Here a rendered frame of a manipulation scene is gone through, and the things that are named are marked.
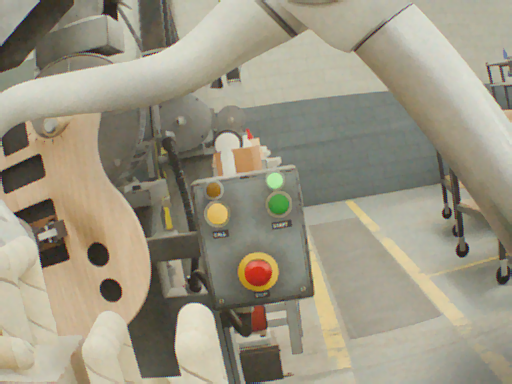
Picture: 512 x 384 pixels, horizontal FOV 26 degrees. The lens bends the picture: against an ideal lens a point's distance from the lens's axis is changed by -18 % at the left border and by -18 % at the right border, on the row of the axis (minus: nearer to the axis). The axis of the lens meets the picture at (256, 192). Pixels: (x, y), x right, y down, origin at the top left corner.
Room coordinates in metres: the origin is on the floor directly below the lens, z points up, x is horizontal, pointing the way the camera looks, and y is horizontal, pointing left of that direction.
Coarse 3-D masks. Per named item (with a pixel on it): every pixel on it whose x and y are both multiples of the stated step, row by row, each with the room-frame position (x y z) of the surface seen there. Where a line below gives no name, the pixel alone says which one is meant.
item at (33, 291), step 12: (36, 264) 1.07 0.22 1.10; (24, 276) 1.06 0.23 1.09; (36, 276) 1.07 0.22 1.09; (24, 288) 1.06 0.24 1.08; (36, 288) 1.06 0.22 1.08; (24, 300) 1.07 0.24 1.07; (36, 300) 1.06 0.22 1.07; (48, 300) 1.08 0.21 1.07; (36, 312) 1.06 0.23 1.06; (48, 312) 1.07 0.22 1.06; (36, 324) 1.06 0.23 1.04; (48, 324) 1.07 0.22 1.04; (36, 336) 1.06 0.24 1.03; (48, 336) 1.06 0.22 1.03
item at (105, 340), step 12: (108, 312) 1.07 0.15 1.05; (96, 324) 1.00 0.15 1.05; (108, 324) 1.00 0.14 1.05; (120, 324) 1.04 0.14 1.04; (96, 336) 0.92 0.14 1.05; (108, 336) 0.94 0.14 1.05; (120, 336) 1.00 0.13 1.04; (84, 348) 0.90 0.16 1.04; (96, 348) 0.90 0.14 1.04; (108, 348) 0.90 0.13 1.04; (120, 348) 0.97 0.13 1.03
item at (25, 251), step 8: (16, 240) 1.02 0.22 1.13; (24, 240) 1.04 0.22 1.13; (32, 240) 1.08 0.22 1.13; (0, 248) 0.94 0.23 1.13; (8, 248) 0.94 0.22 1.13; (16, 248) 0.97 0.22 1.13; (24, 248) 1.00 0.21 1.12; (32, 248) 1.05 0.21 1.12; (0, 256) 0.90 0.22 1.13; (8, 256) 0.91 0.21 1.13; (16, 256) 0.94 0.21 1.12; (24, 256) 0.98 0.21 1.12; (32, 256) 1.03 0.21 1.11; (0, 264) 0.90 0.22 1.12; (8, 264) 0.90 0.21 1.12; (16, 264) 0.92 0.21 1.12; (24, 264) 0.97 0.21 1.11; (32, 264) 1.04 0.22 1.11; (16, 272) 0.92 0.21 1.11; (24, 272) 0.99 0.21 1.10
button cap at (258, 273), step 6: (252, 264) 1.92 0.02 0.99; (258, 264) 1.91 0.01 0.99; (264, 264) 1.91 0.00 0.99; (246, 270) 1.92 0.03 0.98; (252, 270) 1.91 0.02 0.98; (258, 270) 1.91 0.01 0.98; (264, 270) 1.91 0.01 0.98; (270, 270) 1.92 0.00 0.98; (246, 276) 1.92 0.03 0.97; (252, 276) 1.91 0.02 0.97; (258, 276) 1.91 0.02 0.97; (264, 276) 1.91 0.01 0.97; (270, 276) 1.92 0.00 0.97; (252, 282) 1.91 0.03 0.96; (258, 282) 1.91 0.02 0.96; (264, 282) 1.91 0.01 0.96
